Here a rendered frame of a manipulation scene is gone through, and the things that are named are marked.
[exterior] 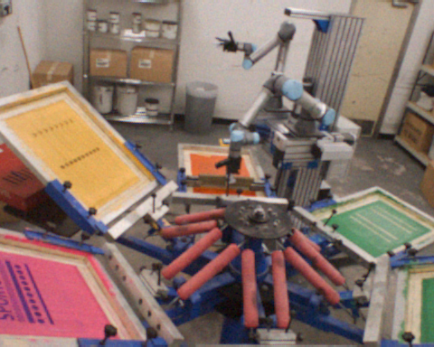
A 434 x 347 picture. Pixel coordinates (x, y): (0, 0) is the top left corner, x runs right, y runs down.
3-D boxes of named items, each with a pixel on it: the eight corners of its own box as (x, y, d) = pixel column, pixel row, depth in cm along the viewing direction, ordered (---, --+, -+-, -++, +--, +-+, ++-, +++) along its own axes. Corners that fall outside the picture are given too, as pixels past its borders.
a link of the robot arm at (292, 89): (325, 107, 294) (279, 70, 257) (340, 114, 283) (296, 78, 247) (315, 121, 296) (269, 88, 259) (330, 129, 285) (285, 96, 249)
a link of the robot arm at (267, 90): (270, 66, 266) (223, 128, 270) (281, 70, 258) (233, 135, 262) (279, 76, 274) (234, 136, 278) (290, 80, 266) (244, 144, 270)
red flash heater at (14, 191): (-56, 180, 232) (-60, 160, 226) (11, 152, 269) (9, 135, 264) (26, 216, 213) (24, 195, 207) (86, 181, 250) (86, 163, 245)
